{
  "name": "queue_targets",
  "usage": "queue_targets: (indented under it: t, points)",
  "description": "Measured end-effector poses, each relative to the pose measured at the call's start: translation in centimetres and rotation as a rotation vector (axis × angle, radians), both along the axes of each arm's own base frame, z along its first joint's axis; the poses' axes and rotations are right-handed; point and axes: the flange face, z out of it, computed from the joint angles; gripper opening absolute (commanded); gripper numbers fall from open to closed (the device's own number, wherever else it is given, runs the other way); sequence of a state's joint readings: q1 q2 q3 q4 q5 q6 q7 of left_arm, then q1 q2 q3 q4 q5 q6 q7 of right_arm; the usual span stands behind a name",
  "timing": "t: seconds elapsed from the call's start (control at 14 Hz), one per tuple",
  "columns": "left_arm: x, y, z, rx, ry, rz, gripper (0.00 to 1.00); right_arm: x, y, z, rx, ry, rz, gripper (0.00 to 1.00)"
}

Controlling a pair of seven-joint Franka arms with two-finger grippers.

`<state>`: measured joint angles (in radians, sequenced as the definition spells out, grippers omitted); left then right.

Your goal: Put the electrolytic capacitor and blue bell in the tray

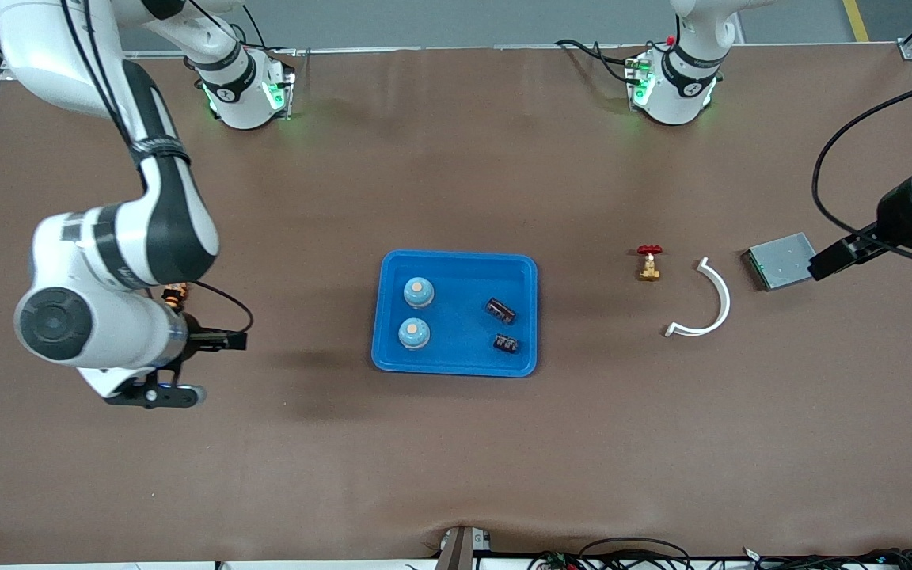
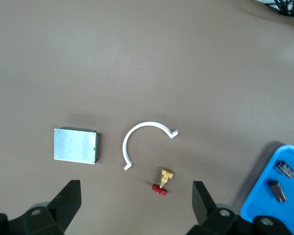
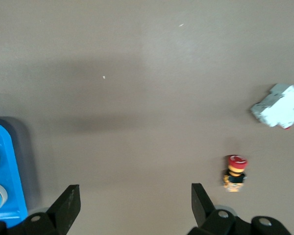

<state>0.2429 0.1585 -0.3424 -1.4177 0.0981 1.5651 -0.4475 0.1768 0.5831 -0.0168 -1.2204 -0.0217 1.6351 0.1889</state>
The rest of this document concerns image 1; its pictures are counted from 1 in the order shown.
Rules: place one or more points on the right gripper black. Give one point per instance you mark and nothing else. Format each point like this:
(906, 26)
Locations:
(198, 338)

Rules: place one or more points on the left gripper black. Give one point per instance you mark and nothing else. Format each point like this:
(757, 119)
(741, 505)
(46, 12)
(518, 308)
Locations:
(868, 241)

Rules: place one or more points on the blue dome bell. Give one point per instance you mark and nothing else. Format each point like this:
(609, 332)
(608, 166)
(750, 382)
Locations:
(419, 291)
(413, 333)

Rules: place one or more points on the black electrolytic capacitor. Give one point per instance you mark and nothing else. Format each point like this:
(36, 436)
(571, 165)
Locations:
(507, 343)
(499, 310)

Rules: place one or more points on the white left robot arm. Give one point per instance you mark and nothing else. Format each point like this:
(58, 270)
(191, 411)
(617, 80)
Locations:
(682, 95)

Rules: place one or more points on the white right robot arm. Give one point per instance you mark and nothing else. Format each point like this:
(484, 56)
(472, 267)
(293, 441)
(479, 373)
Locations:
(52, 47)

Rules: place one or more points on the blue plastic tray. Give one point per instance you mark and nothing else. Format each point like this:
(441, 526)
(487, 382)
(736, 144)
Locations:
(456, 317)

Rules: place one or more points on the grey metal power supply box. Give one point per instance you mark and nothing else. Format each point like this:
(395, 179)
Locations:
(780, 261)

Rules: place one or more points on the white curved plastic arc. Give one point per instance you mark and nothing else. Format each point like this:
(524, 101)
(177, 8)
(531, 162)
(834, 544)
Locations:
(723, 297)

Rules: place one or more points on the table cover mat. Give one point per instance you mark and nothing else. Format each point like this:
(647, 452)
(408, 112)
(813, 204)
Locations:
(456, 443)

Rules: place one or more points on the red yellow push button switch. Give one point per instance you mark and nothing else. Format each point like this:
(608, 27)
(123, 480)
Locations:
(175, 294)

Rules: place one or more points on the metal bracket at table edge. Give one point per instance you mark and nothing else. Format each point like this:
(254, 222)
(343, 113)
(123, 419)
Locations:
(456, 550)

